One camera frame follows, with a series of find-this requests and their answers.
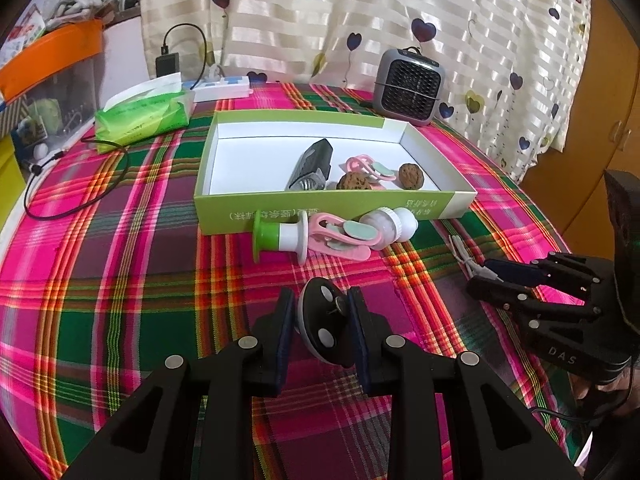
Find plaid bed cover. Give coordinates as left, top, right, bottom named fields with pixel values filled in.
left=1, top=102, right=574, bottom=479

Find small pink clip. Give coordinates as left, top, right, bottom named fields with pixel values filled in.
left=308, top=212, right=382, bottom=262

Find black handheld device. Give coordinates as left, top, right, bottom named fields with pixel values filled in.
left=285, top=139, right=333, bottom=191

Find white work gloves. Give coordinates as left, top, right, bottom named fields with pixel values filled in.
left=52, top=0, right=114, bottom=20

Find white usb cable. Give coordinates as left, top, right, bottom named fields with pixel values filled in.
left=448, top=234, right=504, bottom=283

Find grey mini desk fan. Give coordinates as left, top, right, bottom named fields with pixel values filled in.
left=372, top=47, right=445, bottom=126

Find heart patterned curtain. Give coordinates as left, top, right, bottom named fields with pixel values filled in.
left=140, top=0, right=591, bottom=180

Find orange lid storage bin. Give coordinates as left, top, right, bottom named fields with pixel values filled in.
left=1, top=20, right=103, bottom=136

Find green white cardboard box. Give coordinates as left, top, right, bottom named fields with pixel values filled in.
left=194, top=110, right=477, bottom=235

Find white round jar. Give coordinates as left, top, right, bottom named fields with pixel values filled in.
left=359, top=207, right=402, bottom=252

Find black round disc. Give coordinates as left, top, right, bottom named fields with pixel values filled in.
left=296, top=278, right=355, bottom=368

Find brown walnut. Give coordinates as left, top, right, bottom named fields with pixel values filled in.
left=397, top=162, right=424, bottom=190
left=336, top=171, right=372, bottom=191

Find white power strip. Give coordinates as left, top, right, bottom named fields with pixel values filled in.
left=192, top=76, right=253, bottom=103

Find green white spool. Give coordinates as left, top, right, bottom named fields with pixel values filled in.
left=252, top=210, right=309, bottom=266

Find green tissue pack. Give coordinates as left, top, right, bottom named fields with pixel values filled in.
left=93, top=73, right=195, bottom=154

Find black cable on table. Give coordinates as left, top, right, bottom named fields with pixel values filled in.
left=22, top=134, right=132, bottom=222

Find large pink clip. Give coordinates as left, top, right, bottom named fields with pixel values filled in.
left=345, top=154, right=397, bottom=190

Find yellow cardboard box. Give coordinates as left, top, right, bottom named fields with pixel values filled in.
left=0, top=136, right=25, bottom=226

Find wooden cabinet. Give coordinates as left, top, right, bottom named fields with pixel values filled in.
left=522, top=0, right=639, bottom=259

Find black power adapter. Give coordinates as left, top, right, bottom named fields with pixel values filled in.
left=155, top=53, right=180, bottom=78

